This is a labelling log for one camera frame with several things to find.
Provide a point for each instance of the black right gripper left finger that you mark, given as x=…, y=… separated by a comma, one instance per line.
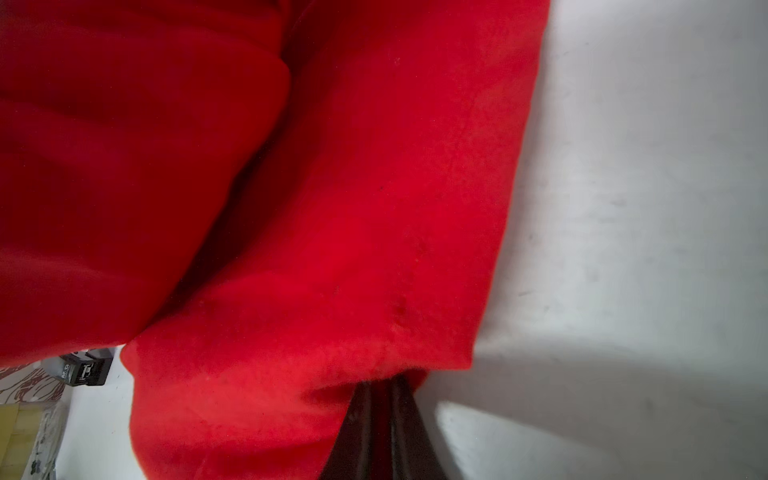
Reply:
x=350, y=458

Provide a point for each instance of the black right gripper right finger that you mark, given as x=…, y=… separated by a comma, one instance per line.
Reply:
x=412, y=454

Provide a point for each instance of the red shorts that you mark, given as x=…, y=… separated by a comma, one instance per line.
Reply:
x=263, y=203

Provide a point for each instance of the small black box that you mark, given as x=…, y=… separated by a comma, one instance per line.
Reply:
x=87, y=368

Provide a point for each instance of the yellow cup of markers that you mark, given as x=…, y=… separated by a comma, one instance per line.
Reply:
x=31, y=438

